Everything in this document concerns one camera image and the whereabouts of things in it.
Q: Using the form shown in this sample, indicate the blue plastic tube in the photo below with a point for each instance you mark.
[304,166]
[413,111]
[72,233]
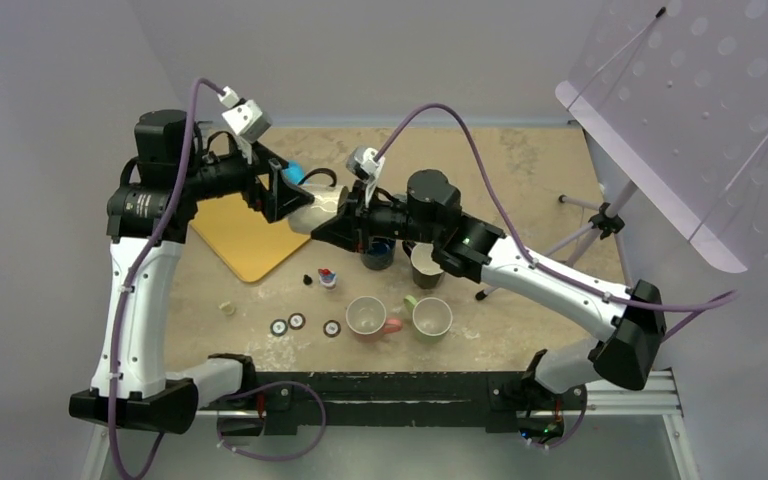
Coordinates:
[294,173]

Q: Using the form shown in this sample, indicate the cream white mug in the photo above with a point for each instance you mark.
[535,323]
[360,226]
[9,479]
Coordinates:
[327,200]

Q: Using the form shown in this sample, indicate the pink mug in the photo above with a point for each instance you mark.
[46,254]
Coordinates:
[368,320]

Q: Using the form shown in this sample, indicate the dark blue mug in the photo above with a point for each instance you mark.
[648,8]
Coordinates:
[379,255]

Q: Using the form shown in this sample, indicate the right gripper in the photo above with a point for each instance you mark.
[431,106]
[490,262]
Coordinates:
[351,230]

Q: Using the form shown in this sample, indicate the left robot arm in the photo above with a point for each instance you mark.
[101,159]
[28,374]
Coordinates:
[148,217]

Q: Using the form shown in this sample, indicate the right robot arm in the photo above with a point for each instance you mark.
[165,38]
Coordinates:
[624,337]

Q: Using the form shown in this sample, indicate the right round token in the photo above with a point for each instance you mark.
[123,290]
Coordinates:
[332,328]

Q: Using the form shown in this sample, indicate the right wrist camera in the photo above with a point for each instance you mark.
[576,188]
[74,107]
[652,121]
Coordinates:
[366,164]

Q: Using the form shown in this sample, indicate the yellow tray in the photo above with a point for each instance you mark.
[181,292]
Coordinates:
[246,243]

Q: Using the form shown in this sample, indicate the translucent perforated panel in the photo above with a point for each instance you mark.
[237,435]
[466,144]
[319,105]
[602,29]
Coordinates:
[676,93]

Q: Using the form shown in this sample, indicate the small cream cap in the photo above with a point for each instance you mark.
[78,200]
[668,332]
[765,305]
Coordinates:
[227,308]

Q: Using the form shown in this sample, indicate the black mug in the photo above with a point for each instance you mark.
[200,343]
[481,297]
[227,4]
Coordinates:
[426,273]

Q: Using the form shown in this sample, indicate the light green mug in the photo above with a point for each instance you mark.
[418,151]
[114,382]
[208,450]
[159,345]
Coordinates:
[431,317]

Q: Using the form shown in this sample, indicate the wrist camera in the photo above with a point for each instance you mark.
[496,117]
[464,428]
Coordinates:
[245,118]
[366,164]

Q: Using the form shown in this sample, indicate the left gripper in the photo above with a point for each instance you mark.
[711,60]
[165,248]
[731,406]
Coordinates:
[281,196]

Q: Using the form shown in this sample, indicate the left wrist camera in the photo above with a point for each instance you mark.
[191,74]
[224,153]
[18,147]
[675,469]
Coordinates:
[245,118]

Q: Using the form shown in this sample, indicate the black base bar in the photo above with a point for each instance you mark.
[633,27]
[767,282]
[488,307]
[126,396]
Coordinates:
[495,401]

